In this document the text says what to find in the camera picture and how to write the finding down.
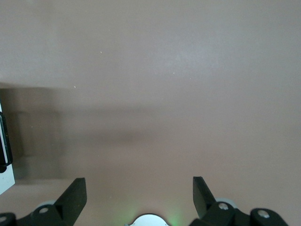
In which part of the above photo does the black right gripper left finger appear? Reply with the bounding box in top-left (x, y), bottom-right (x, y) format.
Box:
top-left (0, 177), bottom-right (88, 226)

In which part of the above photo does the brown table cover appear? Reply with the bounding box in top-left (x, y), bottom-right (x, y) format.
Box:
top-left (0, 0), bottom-right (301, 226)

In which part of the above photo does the wooden drawer with white front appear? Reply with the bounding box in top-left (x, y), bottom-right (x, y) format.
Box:
top-left (0, 93), bottom-right (16, 195)

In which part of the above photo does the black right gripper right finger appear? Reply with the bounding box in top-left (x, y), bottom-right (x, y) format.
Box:
top-left (189, 176), bottom-right (289, 226)

